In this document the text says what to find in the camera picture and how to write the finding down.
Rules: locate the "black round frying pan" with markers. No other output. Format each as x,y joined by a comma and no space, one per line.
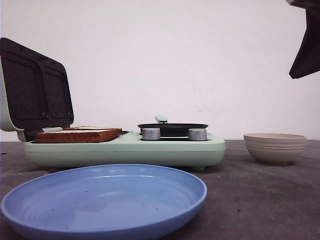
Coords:
171,129

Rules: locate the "silver control knob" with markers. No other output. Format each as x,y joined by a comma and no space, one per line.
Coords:
151,134
197,134

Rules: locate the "mint green breakfast maker base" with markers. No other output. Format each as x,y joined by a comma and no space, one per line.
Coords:
129,148

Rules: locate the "left silver control knob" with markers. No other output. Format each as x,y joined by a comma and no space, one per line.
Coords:
151,134

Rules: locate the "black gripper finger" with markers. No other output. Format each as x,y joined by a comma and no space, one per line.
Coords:
307,60

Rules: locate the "blue round plate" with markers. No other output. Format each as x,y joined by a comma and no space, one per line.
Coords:
107,202

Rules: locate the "toast slice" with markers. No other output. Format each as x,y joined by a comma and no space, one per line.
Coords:
91,128
78,135

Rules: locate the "beige ribbed bowl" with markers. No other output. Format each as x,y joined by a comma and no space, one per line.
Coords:
274,148

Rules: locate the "grey table cloth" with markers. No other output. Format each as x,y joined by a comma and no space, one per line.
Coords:
246,199

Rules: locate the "right silver control knob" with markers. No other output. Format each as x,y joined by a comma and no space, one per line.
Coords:
197,134

